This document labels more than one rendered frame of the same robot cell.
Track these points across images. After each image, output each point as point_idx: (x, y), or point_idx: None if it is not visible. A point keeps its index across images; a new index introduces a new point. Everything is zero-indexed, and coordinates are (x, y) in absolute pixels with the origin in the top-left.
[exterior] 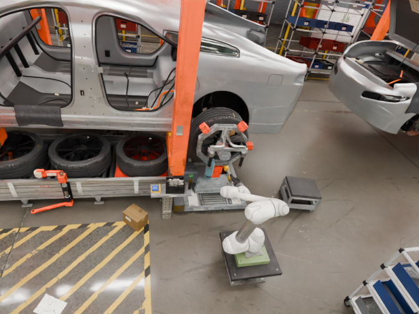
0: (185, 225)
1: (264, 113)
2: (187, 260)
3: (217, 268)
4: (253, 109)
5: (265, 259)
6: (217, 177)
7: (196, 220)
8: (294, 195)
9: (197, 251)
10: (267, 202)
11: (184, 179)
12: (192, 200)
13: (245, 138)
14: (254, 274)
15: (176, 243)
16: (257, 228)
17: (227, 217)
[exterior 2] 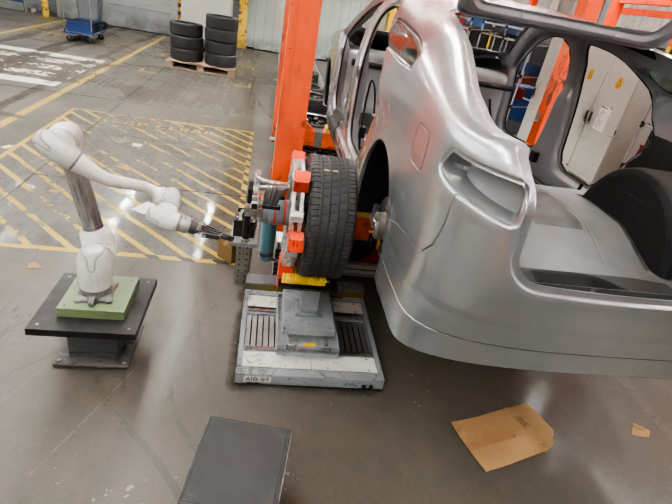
0: (214, 295)
1: (394, 241)
2: None
3: None
4: (389, 215)
5: (62, 303)
6: (301, 316)
7: (221, 309)
8: (207, 421)
9: (160, 300)
10: (63, 125)
11: (251, 222)
12: (260, 299)
13: (290, 210)
14: (52, 294)
15: (185, 282)
16: (100, 249)
17: (218, 348)
